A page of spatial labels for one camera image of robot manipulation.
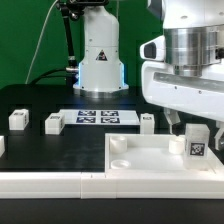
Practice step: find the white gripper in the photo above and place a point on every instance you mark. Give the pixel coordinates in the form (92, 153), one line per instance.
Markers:
(201, 96)

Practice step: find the white square tabletop part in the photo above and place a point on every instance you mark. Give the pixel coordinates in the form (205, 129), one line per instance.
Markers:
(136, 152)

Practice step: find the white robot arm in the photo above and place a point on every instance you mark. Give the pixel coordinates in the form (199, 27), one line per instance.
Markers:
(183, 69)

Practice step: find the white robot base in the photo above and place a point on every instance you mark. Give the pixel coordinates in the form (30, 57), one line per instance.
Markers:
(101, 73)

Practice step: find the white marker tag plate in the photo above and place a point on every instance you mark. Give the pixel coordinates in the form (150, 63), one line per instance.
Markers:
(100, 117)

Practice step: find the white U-shaped fence wall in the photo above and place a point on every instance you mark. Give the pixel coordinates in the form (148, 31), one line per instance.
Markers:
(113, 184)

